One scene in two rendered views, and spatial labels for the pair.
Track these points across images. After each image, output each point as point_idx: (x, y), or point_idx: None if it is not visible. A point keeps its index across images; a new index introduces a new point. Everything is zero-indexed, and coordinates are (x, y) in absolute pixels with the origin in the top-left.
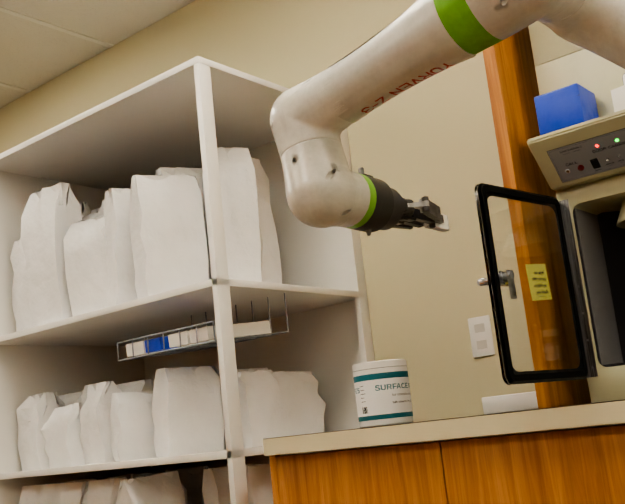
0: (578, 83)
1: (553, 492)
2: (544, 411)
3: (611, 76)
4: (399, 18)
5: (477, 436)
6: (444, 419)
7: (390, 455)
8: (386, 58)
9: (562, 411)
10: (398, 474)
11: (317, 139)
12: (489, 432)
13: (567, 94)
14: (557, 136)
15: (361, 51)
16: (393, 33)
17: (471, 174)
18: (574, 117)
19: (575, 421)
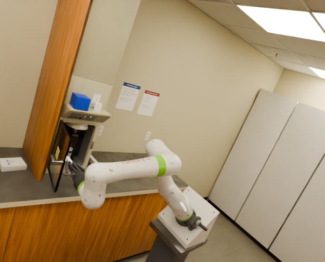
0: (82, 88)
1: (51, 213)
2: (61, 198)
3: (91, 91)
4: (147, 167)
5: (36, 204)
6: (26, 200)
7: None
8: (139, 176)
9: (65, 198)
10: None
11: (105, 187)
12: (41, 203)
13: (87, 101)
14: (79, 112)
15: (133, 171)
16: (145, 171)
17: None
18: (86, 108)
19: (68, 200)
